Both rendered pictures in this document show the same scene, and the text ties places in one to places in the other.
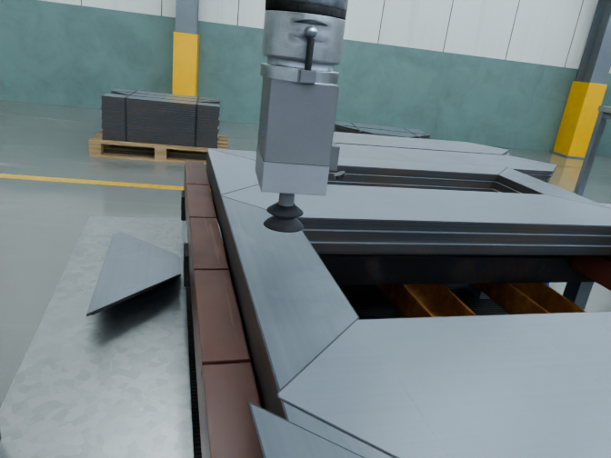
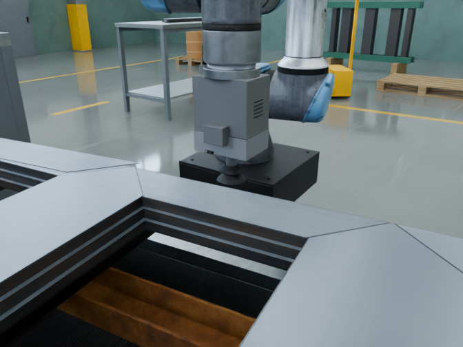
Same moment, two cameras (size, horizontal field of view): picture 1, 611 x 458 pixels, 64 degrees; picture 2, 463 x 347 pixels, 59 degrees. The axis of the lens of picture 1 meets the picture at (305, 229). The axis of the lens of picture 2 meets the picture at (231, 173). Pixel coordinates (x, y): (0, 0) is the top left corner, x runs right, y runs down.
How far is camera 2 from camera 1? 0.94 m
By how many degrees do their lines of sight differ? 118
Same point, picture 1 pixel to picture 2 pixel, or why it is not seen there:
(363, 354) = (122, 186)
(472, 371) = (73, 202)
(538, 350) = (38, 228)
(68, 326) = not seen: hidden behind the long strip
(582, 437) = (19, 201)
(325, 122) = (197, 99)
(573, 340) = (13, 248)
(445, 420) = (76, 184)
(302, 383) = (131, 171)
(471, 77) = not seen: outside the picture
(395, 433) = (90, 175)
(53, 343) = not seen: hidden behind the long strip
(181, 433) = (230, 260)
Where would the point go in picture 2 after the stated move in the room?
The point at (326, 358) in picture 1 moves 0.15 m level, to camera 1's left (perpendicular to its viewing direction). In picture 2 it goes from (134, 179) to (200, 156)
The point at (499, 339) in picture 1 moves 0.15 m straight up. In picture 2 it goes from (64, 223) to (45, 115)
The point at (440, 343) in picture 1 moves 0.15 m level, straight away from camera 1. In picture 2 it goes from (95, 205) to (118, 258)
